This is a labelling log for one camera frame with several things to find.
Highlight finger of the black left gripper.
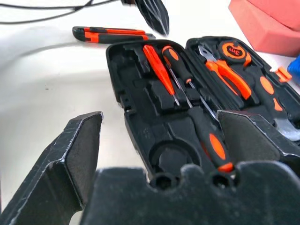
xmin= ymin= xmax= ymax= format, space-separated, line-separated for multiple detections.
xmin=121 ymin=0 xmax=170 ymax=38

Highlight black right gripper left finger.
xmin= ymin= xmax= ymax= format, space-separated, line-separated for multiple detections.
xmin=0 ymin=111 xmax=104 ymax=225

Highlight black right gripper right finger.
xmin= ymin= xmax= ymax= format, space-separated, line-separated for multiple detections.
xmin=216 ymin=109 xmax=300 ymax=175

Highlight black plastic tool case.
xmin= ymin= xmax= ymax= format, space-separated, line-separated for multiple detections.
xmin=105 ymin=36 xmax=300 ymax=180

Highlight large black orange screwdriver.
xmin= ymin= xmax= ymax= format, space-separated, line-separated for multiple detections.
xmin=164 ymin=58 xmax=235 ymax=173

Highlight small black orange screwdriver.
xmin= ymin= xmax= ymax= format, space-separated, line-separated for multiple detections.
xmin=161 ymin=45 xmax=218 ymax=119

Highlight orange tester screwdriver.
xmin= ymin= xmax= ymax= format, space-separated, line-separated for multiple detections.
xmin=142 ymin=45 xmax=181 ymax=106

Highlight orange black utility knife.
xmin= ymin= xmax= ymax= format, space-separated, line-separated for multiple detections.
xmin=72 ymin=26 xmax=157 ymax=45

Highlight blue object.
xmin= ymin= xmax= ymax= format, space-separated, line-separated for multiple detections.
xmin=286 ymin=54 xmax=300 ymax=85

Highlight black orange tape measure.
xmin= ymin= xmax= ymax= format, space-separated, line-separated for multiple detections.
xmin=217 ymin=40 xmax=253 ymax=68

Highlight pink red box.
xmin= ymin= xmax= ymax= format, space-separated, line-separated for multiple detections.
xmin=228 ymin=0 xmax=300 ymax=57

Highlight black orange handled hammer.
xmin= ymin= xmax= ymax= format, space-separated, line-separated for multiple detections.
xmin=253 ymin=74 xmax=300 ymax=143

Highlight orange handled pliers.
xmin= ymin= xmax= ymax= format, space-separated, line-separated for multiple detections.
xmin=197 ymin=45 xmax=253 ymax=101

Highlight thin black cable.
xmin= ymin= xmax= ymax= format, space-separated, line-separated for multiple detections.
xmin=0 ymin=0 xmax=100 ymax=10
xmin=0 ymin=0 xmax=94 ymax=25

